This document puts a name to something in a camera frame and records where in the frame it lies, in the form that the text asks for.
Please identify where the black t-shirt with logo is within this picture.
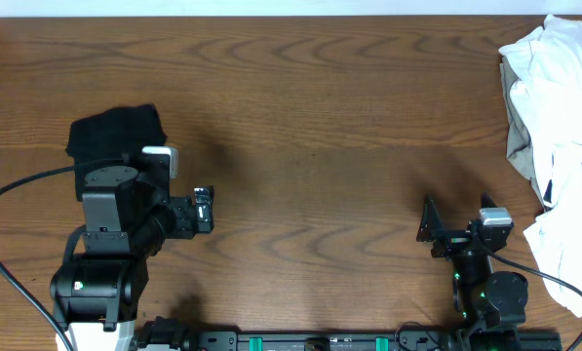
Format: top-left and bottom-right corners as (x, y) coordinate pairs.
(65, 103), (169, 201)

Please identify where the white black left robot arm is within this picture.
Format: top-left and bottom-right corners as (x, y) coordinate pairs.
(50, 161), (214, 350)

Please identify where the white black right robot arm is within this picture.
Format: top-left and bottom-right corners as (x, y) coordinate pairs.
(416, 194), (528, 350)

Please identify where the pile of white clothes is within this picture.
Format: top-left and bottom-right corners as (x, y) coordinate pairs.
(499, 15), (582, 317)

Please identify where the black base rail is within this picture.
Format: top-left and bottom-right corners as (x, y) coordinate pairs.
(127, 317), (563, 351)

